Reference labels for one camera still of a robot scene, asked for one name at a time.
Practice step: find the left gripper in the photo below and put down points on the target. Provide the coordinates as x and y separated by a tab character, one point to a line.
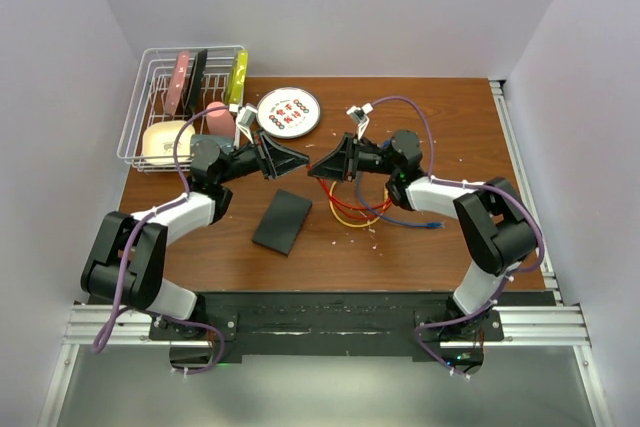
272	158

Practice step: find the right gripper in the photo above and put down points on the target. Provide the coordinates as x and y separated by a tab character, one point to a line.
342	163

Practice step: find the black network switch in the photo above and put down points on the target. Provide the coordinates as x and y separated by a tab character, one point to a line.
282	222

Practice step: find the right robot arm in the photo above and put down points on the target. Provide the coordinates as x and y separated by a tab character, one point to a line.
499	232

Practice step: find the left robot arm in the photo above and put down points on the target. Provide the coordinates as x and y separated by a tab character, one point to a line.
126	262

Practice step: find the round patterned plate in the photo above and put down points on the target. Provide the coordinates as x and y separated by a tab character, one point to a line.
288	113

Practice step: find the pink cup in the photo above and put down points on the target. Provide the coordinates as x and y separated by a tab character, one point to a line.
219	120

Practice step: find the yellow-green plate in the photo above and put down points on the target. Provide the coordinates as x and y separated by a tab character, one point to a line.
235	84

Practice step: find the cream square bowl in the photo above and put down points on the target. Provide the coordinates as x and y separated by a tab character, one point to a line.
159	139

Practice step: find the pink plate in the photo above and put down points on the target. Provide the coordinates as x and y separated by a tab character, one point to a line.
176	83

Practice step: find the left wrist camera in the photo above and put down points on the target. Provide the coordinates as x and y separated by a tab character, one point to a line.
243	124

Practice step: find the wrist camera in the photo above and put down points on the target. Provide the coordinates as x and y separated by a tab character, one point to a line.
360	116
243	124

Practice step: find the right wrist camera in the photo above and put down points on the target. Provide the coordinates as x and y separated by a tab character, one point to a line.
360	116

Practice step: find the white wire dish rack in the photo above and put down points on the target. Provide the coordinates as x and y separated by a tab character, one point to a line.
151	87

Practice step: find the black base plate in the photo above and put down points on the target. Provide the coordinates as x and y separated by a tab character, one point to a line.
378	324

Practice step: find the aluminium frame rail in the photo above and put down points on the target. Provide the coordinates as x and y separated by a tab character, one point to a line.
537	320

